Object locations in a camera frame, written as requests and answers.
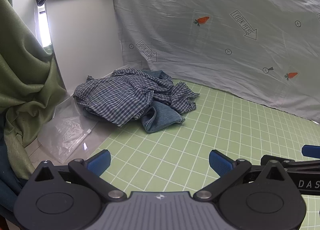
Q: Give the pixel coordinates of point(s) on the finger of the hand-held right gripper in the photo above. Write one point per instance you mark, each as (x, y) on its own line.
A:
(296, 163)
(311, 151)

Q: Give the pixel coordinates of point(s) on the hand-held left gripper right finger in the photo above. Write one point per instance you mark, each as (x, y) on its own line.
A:
(220, 163)

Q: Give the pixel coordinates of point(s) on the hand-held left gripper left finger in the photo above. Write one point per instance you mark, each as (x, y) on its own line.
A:
(100, 162)

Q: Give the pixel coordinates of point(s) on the blue plaid shirt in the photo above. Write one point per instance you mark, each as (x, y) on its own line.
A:
(120, 95)

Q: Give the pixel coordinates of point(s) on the green grid mat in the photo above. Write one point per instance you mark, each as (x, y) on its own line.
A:
(200, 132)

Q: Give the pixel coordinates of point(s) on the clear plastic bag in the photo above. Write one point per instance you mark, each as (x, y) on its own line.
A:
(65, 135)

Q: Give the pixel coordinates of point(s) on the blue denim jeans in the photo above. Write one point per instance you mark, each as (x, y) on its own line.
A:
(162, 117)

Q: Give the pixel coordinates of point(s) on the dark teal cloth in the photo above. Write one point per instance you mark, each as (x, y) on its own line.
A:
(7, 170)

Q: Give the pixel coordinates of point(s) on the green curtain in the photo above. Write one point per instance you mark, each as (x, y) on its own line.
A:
(25, 82)

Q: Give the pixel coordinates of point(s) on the grey carrot print sheet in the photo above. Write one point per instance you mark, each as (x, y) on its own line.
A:
(212, 45)

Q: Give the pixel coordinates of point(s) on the white cabinet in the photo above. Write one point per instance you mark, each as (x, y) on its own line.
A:
(82, 32)

